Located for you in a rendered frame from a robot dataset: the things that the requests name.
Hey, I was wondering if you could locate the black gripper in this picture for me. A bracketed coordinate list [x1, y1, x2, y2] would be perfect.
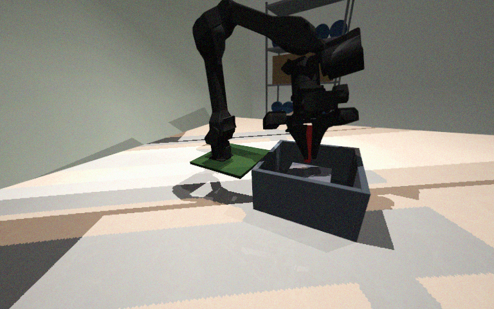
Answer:
[262, 80, 359, 160]

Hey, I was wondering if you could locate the dark red peg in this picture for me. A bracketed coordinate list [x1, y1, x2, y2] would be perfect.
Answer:
[304, 126, 312, 163]

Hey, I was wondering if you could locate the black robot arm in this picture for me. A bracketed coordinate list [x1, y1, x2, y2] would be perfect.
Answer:
[192, 0, 364, 162]

